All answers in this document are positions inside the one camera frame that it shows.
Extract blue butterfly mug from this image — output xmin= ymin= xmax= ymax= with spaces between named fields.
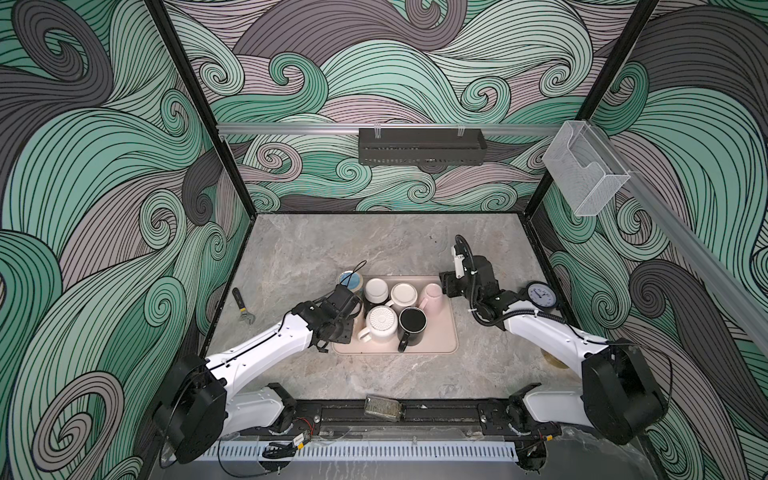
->
xmin=338 ymin=270 xmax=365 ymax=293

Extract white ribbed mug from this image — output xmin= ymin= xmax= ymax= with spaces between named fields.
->
xmin=357 ymin=305 xmax=398 ymax=343

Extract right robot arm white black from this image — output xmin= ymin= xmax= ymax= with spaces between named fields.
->
xmin=439 ymin=252 xmax=669 ymax=445

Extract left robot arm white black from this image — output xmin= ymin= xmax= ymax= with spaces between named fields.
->
xmin=151 ymin=284 xmax=363 ymax=464

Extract pink upside-down mug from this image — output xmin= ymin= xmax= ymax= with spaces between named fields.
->
xmin=418 ymin=283 xmax=444 ymax=317

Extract black white upside-down mug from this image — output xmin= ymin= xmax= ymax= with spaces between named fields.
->
xmin=364 ymin=278 xmax=390 ymax=306

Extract cream upside-down mug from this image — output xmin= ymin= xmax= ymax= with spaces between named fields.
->
xmin=385 ymin=282 xmax=419 ymax=313

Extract pink tray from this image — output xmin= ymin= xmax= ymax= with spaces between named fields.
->
xmin=329 ymin=275 xmax=460 ymax=356

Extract small round clock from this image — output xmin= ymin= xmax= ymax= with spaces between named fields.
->
xmin=525 ymin=282 xmax=558 ymax=310

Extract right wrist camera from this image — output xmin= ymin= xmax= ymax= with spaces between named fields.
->
xmin=452 ymin=234 xmax=475 ymax=279

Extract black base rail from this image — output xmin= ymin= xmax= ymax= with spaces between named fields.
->
xmin=161 ymin=398 xmax=637 ymax=439

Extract black wall shelf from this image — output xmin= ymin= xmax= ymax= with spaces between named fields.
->
xmin=358 ymin=127 xmax=488 ymax=167

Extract clear plastic wall bin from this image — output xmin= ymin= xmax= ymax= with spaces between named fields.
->
xmin=543 ymin=120 xmax=630 ymax=217

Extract aluminium wall rail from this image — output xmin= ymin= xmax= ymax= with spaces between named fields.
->
xmin=216 ymin=122 xmax=561 ymax=136

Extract white slotted cable duct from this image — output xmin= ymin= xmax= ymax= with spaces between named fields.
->
xmin=199 ymin=440 xmax=518 ymax=463

